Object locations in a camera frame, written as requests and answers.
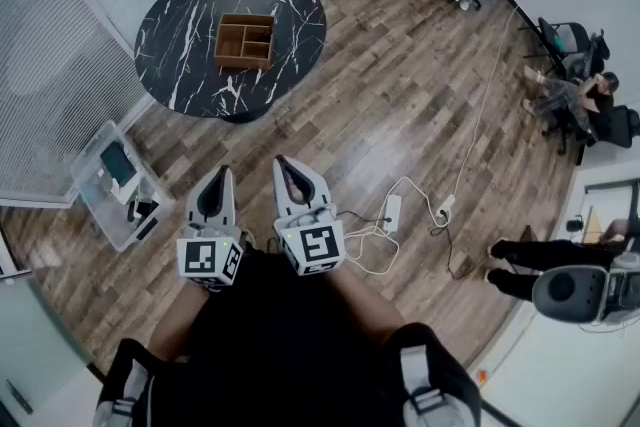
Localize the black office chair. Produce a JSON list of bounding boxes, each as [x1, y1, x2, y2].
[[542, 104, 640, 156]]

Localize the white tablet device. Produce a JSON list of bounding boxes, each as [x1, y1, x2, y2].
[[98, 140, 141, 196]]

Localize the person's black clothing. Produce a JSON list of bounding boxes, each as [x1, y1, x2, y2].
[[92, 244, 484, 427]]

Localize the long white cable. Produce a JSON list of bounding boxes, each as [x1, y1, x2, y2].
[[449, 2, 521, 204]]

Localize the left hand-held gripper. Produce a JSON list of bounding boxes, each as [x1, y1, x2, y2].
[[175, 166, 247, 292]]

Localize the person's right forearm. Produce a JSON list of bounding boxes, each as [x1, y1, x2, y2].
[[323, 264, 407, 347]]

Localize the white window blind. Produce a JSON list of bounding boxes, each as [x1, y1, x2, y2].
[[0, 0, 154, 209]]

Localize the black marble round table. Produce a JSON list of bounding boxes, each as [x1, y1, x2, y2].
[[133, 0, 327, 124]]

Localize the black folding chair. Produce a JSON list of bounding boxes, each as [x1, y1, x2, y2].
[[519, 17, 591, 66]]

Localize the white power socket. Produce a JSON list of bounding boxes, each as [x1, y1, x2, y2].
[[435, 194, 457, 219]]

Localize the clear plastic bin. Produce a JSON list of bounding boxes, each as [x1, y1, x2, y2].
[[69, 120, 176, 254]]

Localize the coiled white cable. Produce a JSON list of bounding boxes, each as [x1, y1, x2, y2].
[[343, 224, 401, 276]]

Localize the person's left forearm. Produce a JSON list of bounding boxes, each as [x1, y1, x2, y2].
[[149, 283, 211, 362]]

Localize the black floor cable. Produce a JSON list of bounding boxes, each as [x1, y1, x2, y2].
[[439, 214, 469, 280]]

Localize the wooden compartment tray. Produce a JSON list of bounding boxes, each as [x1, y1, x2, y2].
[[213, 12, 277, 70]]

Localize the grey shoulder strap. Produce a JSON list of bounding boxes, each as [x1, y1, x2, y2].
[[399, 347, 476, 427], [94, 359, 154, 427]]

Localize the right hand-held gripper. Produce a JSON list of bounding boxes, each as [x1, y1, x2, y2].
[[272, 155, 347, 277]]

